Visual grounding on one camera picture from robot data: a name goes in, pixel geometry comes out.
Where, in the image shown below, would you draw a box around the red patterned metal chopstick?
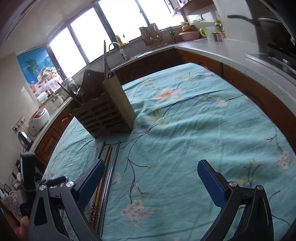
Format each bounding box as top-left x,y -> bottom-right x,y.
89,143 -> 118,233

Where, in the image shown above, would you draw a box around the silver metal fork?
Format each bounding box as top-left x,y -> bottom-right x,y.
103,41 -> 111,79

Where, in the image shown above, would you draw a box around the steel electric kettle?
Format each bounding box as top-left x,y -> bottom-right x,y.
18,131 -> 34,151

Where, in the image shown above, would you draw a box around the white red rice cooker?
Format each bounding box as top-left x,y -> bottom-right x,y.
28,108 -> 50,137

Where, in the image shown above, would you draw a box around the teal floral tablecloth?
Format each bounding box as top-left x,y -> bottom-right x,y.
44,63 -> 295,240

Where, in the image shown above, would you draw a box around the wooden utensil caddy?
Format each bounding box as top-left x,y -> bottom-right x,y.
70,70 -> 135,138

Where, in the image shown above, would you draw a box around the small cream appliance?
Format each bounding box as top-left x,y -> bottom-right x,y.
52,94 -> 64,108

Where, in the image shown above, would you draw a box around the fruit poster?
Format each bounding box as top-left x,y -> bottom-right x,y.
17,47 -> 63,97

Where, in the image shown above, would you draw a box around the lower wooden base cabinets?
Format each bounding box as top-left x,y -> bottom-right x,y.
48,48 -> 295,169

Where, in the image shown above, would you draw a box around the chrome sink faucet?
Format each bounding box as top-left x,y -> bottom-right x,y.
108,42 -> 129,62

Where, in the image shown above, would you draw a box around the gas stove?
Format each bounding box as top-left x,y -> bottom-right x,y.
245,43 -> 295,75

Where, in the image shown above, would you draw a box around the spice jar group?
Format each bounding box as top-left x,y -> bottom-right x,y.
212,20 -> 226,42

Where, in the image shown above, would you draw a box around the yellow bottle on sill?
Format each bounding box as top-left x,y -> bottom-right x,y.
115,35 -> 123,46

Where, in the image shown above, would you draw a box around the pink plastic basin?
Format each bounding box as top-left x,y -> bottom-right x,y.
179,31 -> 200,41

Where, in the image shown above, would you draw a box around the green cup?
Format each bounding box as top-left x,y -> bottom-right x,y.
199,27 -> 208,37

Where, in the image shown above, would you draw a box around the black wok with lid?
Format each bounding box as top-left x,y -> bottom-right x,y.
227,15 -> 295,53

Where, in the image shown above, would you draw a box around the wall power socket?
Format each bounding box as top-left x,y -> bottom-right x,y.
12,116 -> 26,133

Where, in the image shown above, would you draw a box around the upper wooden wall cabinets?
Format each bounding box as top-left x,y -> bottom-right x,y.
164,0 -> 214,16

